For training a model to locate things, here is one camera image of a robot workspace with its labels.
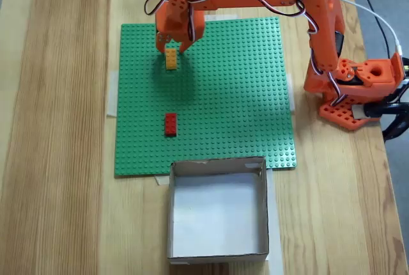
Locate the yellow lego block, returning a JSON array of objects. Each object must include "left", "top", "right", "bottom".
[{"left": 164, "top": 47, "right": 179, "bottom": 70}]

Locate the red lego block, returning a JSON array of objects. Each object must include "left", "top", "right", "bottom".
[{"left": 164, "top": 112, "right": 178, "bottom": 138}]

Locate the green lego baseplate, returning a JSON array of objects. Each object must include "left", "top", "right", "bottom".
[{"left": 114, "top": 16, "right": 298, "bottom": 178}]

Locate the open cardboard box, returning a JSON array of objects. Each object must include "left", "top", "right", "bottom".
[{"left": 166, "top": 156, "right": 270, "bottom": 265}]

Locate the black table clamp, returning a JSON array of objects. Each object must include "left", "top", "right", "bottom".
[{"left": 352, "top": 101, "right": 409, "bottom": 143}]

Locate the white cable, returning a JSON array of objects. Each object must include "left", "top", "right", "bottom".
[{"left": 337, "top": 0, "right": 404, "bottom": 57}]

